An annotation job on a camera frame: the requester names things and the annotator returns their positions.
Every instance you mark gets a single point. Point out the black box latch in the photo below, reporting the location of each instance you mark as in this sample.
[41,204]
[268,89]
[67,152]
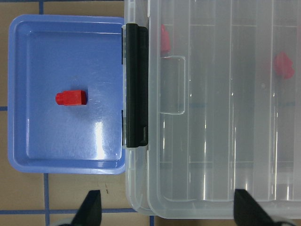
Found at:
[136,75]

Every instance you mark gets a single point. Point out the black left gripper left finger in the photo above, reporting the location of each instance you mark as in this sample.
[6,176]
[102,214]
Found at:
[90,211]

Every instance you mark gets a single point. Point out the blue plastic tray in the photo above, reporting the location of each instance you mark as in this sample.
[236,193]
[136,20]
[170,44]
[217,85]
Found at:
[49,54]

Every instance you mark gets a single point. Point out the clear plastic storage box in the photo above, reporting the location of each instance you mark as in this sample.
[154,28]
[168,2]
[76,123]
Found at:
[142,162]

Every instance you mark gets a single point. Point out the red block in box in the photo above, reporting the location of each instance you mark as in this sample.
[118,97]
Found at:
[283,66]
[164,40]

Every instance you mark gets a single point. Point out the clear plastic box lid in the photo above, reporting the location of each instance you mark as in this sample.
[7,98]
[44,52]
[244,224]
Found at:
[227,120]

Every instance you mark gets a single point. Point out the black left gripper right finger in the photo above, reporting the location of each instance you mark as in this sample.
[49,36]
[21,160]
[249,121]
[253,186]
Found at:
[247,212]

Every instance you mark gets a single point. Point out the red block from tray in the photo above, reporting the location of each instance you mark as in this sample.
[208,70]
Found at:
[71,98]

